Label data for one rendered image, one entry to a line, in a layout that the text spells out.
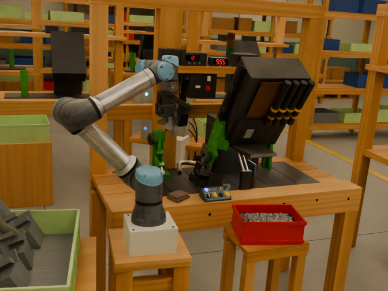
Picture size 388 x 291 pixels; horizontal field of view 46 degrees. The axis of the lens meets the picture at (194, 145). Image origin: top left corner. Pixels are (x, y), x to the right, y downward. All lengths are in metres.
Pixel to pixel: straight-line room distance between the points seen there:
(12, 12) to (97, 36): 6.64
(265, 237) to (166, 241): 0.51
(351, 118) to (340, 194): 5.33
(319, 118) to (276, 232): 5.62
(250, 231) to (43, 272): 0.93
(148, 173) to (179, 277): 0.46
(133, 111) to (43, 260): 1.20
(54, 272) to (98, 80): 1.20
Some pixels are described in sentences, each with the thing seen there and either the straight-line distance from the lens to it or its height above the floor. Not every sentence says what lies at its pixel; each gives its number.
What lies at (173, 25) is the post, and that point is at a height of 1.76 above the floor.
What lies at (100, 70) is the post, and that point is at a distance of 2.67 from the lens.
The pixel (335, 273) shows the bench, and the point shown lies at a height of 0.34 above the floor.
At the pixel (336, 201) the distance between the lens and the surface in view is 2.84.
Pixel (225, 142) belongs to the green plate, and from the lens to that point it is 2.60.
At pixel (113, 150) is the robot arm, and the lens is 1.99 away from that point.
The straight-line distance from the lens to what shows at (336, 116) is 7.96.
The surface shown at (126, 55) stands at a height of 0.76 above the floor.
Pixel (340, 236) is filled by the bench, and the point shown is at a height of 0.59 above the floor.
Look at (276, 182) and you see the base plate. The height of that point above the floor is 0.90.
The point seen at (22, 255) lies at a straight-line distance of 1.90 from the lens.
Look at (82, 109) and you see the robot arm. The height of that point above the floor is 1.46.
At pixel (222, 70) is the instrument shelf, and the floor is 1.52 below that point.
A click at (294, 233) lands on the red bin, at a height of 0.86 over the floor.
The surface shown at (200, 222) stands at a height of 0.80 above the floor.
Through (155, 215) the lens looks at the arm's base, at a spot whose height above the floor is 1.01.
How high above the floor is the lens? 1.82
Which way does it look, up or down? 16 degrees down
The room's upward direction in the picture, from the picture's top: 4 degrees clockwise
